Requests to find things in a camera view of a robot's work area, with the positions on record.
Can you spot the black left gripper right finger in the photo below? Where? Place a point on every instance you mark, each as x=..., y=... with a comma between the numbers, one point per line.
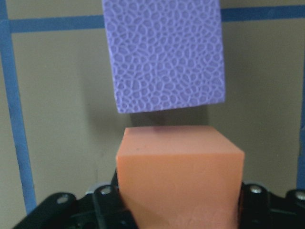
x=254, y=207

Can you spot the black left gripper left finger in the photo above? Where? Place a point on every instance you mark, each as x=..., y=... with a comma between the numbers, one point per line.
x=110, y=210

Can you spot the orange foam block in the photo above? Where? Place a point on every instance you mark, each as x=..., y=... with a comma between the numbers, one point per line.
x=180, y=177

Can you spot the purple foam block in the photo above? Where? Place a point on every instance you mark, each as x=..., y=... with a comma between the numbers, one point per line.
x=165, y=54

